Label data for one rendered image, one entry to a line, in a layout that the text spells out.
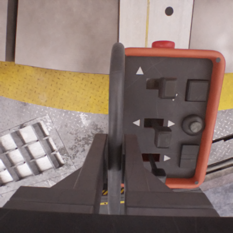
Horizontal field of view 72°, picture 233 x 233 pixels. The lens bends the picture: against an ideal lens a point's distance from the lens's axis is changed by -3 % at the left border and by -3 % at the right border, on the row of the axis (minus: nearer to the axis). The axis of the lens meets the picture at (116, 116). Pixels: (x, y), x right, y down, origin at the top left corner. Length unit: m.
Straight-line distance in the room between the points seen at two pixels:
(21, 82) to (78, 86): 0.37
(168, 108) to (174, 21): 0.18
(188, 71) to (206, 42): 0.56
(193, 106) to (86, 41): 0.57
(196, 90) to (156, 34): 0.15
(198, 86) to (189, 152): 0.10
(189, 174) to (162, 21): 0.27
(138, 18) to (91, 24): 0.41
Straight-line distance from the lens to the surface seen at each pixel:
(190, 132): 0.25
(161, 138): 0.18
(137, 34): 0.34
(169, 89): 0.17
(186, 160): 0.27
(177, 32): 0.36
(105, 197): 0.94
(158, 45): 0.25
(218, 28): 0.83
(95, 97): 1.04
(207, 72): 0.25
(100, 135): 0.15
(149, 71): 0.23
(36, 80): 1.15
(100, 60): 0.72
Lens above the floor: 1.02
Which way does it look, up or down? 75 degrees down
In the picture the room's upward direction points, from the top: 174 degrees counter-clockwise
